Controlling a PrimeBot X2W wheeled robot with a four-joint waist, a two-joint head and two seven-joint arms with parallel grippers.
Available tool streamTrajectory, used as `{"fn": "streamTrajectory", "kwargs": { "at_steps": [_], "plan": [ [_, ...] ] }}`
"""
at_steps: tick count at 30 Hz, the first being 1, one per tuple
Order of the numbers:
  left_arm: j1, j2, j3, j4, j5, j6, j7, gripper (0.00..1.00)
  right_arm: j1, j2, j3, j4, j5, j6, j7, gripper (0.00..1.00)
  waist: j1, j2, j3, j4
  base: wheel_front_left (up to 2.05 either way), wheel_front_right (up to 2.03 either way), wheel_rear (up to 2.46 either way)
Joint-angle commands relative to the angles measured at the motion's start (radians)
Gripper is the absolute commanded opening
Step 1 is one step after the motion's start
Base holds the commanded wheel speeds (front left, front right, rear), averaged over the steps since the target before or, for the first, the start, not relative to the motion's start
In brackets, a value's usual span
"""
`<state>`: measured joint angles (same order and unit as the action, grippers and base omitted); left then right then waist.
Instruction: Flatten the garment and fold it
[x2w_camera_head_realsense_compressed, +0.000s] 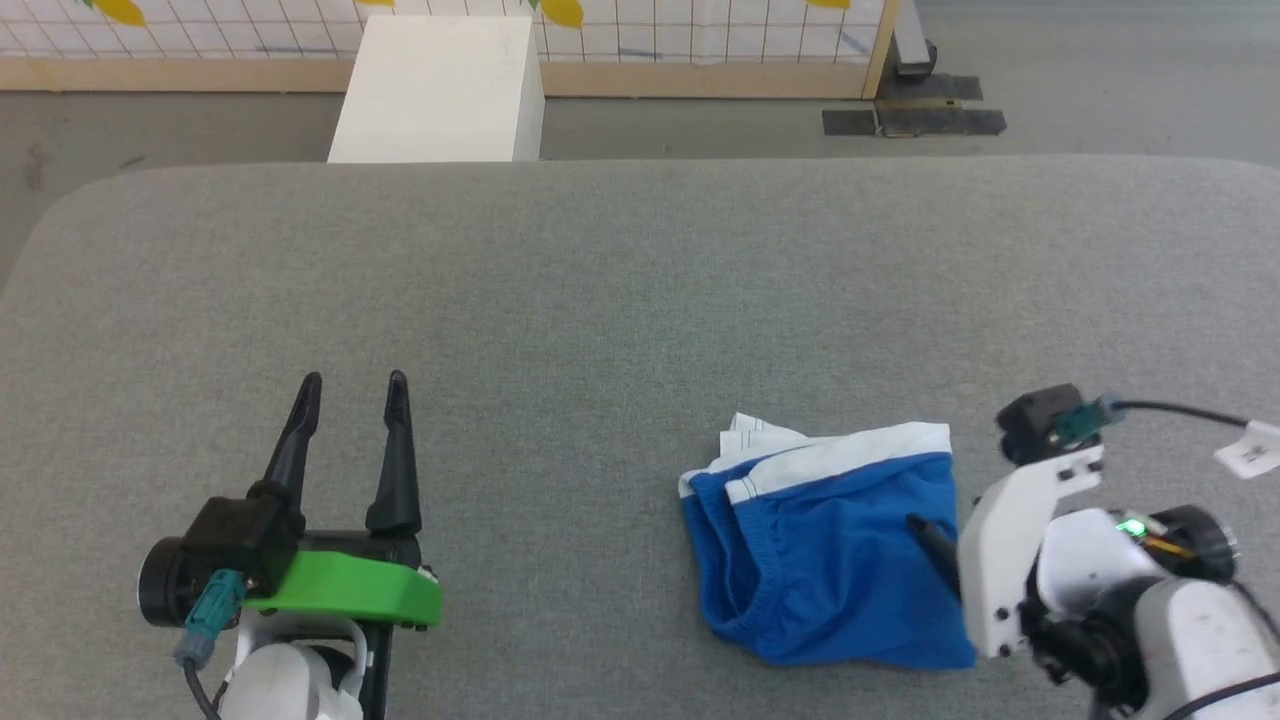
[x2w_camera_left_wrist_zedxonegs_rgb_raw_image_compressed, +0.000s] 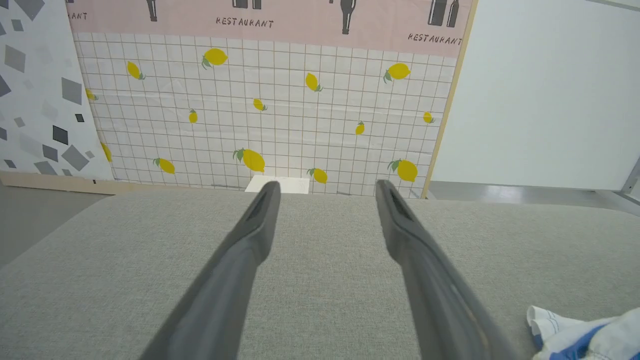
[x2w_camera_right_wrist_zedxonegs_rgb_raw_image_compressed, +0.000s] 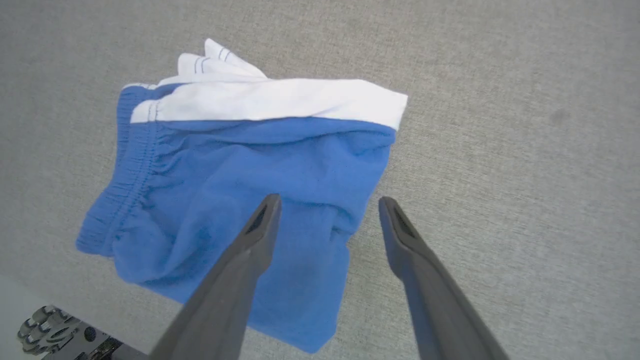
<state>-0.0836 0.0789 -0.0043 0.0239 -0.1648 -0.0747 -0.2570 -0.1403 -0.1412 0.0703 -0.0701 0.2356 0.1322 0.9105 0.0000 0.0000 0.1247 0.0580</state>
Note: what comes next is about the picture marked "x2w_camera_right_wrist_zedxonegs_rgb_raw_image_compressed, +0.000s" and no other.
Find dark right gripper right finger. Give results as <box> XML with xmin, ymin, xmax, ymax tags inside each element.
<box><xmin>378</xmin><ymin>195</ymin><xmax>511</xmax><ymax>360</ymax></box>

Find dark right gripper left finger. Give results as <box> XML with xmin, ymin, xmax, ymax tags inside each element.
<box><xmin>149</xmin><ymin>193</ymin><xmax>283</xmax><ymax>360</ymax></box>

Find blue and white shorts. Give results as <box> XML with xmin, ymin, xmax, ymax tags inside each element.
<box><xmin>75</xmin><ymin>38</ymin><xmax>409</xmax><ymax>355</ymax></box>

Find grey fabric sofa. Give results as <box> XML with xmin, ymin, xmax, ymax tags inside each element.
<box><xmin>0</xmin><ymin>0</ymin><xmax>640</xmax><ymax>360</ymax></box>

